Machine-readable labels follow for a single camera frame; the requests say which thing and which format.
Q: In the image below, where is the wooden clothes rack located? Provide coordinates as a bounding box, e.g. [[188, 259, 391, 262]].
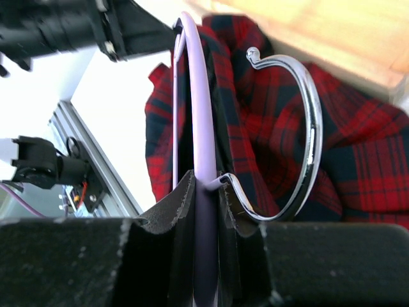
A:
[[189, 1, 408, 94]]

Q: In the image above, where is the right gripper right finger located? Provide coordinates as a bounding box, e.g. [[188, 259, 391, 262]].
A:
[[217, 186, 408, 306]]

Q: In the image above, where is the lilac plastic hanger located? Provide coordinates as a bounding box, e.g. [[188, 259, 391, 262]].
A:
[[173, 12, 323, 306]]

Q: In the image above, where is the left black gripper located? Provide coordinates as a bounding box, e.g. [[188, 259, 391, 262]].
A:
[[1, 1, 175, 71]]

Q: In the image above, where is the red black plaid skirt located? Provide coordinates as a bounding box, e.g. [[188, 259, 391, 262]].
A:
[[145, 15, 408, 226]]

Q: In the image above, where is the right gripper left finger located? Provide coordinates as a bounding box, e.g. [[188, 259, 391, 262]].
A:
[[1, 171, 196, 306]]

